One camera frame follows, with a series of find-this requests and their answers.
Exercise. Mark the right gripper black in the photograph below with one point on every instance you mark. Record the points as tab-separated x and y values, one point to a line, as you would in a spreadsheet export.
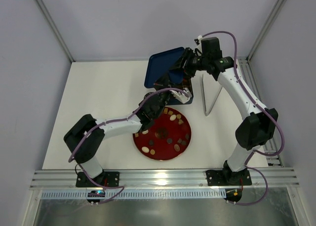
184	61

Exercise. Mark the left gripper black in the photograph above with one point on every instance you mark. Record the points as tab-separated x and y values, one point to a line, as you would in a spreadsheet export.
165	95

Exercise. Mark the blue tin lid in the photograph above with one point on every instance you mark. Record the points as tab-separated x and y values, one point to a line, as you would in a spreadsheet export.
159	64

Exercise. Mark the metal tongs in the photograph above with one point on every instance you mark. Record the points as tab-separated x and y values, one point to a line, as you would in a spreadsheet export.
210	91

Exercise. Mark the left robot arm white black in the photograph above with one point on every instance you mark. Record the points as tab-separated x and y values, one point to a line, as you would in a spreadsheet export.
85	137

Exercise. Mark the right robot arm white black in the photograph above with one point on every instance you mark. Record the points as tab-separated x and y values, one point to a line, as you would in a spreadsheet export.
258	122

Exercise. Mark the blue chocolate box with tray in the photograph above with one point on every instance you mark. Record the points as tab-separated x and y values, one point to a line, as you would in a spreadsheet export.
185	85

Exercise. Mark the grey flower chocolate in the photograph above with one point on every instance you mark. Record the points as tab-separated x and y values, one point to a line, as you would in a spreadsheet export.
169	140

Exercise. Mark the white swirl oval chocolate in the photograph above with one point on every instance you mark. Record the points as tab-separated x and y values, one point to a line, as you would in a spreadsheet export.
145	149

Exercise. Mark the brown oval chocolate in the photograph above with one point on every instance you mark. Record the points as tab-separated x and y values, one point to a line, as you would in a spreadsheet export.
176	147

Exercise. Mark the tan round chocolate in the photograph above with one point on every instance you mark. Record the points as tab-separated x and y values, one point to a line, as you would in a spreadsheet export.
152	151

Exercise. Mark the red round plate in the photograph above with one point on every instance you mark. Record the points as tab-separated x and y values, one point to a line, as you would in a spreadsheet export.
163	129

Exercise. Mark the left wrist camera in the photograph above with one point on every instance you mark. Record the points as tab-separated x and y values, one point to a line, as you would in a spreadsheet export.
183	96

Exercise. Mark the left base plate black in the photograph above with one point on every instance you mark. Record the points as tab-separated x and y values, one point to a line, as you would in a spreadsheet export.
105	179

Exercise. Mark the base plate black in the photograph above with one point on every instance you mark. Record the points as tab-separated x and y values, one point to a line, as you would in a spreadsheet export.
215	177
105	179

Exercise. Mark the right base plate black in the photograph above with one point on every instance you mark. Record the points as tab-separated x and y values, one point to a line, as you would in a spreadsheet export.
215	177

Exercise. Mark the white slotted cable duct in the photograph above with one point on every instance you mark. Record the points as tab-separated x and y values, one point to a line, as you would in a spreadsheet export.
129	193

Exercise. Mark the aluminium mounting rail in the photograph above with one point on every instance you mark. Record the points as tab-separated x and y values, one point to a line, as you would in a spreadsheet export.
166	178

